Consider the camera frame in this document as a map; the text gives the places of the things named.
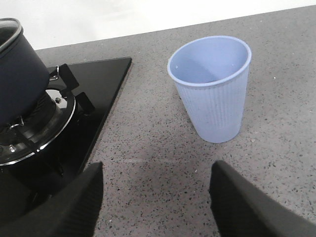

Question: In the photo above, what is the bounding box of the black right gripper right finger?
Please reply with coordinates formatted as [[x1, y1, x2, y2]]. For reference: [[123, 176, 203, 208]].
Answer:
[[209, 160, 316, 237]]

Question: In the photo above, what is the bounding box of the dark blue cooking pot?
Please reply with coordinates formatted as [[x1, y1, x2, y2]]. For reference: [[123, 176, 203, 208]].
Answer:
[[0, 18, 50, 125]]

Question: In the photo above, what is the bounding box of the black round gas burner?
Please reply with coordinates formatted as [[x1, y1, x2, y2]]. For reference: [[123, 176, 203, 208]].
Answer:
[[0, 88, 77, 166]]

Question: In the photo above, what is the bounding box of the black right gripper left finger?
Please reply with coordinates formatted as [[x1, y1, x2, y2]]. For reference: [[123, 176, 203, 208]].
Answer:
[[0, 162, 103, 237]]

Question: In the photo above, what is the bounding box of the black glass gas stove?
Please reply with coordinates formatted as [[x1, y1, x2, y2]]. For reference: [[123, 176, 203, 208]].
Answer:
[[0, 58, 131, 225]]

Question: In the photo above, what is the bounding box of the light blue ribbed cup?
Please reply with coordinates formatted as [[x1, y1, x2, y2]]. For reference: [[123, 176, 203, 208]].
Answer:
[[167, 36, 252, 143]]

